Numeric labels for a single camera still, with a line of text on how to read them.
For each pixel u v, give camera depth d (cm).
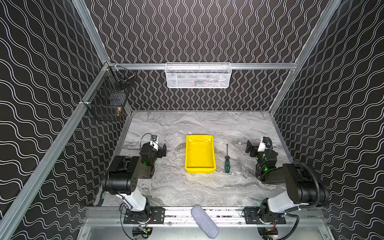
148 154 73
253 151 82
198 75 61
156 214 75
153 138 84
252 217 73
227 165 90
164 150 89
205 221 70
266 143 77
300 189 45
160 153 85
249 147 84
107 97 92
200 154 95
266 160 69
